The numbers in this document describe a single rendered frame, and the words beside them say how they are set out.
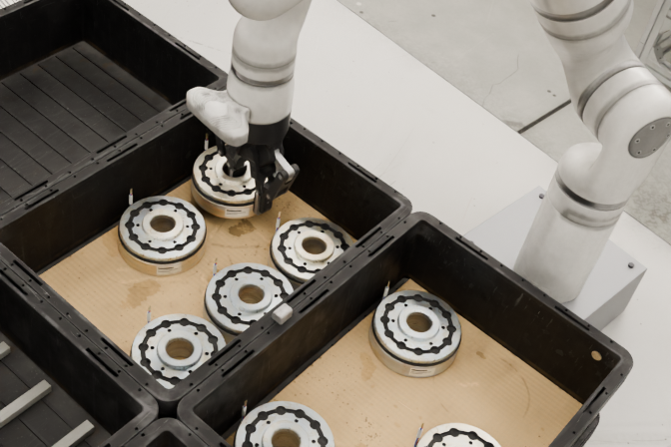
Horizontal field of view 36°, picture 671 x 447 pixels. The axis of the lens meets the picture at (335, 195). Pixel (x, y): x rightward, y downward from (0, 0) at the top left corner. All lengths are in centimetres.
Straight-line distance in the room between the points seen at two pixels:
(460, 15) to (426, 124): 156
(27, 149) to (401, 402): 58
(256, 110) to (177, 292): 24
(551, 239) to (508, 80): 177
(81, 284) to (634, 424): 71
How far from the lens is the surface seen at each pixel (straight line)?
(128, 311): 119
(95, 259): 124
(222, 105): 113
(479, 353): 122
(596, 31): 101
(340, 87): 172
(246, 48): 109
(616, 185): 121
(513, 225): 142
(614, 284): 141
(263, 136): 116
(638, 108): 114
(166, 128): 126
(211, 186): 126
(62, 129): 141
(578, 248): 128
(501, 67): 306
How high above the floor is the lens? 177
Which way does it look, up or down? 45 degrees down
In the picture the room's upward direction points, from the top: 12 degrees clockwise
